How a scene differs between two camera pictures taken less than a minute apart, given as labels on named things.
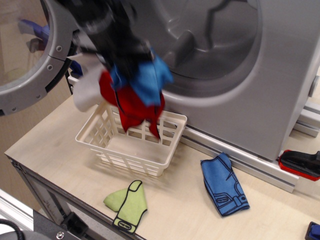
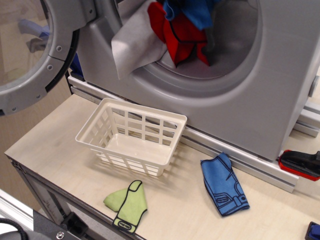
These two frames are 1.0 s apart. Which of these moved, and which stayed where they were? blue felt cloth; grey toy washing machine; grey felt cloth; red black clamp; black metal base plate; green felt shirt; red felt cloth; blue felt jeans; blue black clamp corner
Moved: red felt cloth; blue felt cloth; grey felt cloth
Stayed: blue felt jeans; blue black clamp corner; green felt shirt; red black clamp; grey toy washing machine; black metal base plate
